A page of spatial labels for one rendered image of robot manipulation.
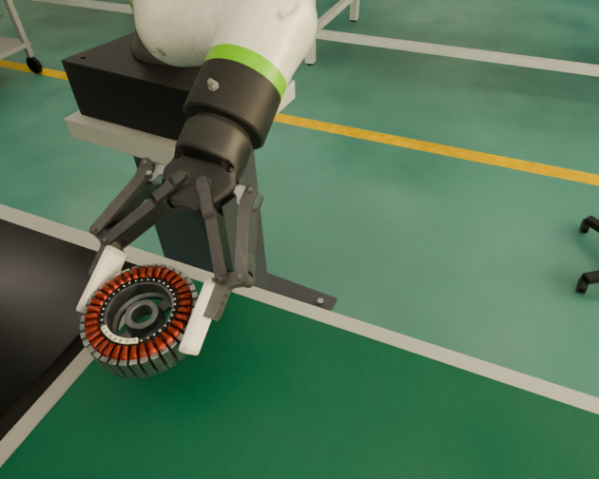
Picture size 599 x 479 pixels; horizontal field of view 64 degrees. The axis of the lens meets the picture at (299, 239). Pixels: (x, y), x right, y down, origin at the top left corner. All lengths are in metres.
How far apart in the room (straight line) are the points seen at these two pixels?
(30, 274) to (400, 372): 0.44
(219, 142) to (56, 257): 0.28
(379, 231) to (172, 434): 1.39
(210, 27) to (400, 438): 0.46
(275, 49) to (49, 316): 0.37
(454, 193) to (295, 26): 1.53
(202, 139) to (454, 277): 1.28
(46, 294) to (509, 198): 1.74
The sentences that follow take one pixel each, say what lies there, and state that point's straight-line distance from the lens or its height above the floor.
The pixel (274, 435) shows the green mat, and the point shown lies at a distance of 0.47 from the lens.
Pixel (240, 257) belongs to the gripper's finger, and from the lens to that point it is 0.45.
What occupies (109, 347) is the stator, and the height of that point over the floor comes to 0.82.
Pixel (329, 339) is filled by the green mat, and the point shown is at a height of 0.75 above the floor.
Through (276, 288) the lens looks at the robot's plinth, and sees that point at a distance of 1.55.
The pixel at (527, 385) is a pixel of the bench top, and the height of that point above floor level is 0.75.
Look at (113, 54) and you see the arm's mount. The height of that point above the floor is 0.85.
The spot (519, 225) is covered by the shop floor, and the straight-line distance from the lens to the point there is 1.93.
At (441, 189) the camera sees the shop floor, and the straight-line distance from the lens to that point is 2.02.
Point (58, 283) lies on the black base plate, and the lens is 0.63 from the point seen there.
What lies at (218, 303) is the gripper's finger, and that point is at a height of 0.84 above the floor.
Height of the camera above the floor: 1.18
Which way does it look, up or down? 43 degrees down
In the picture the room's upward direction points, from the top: 2 degrees counter-clockwise
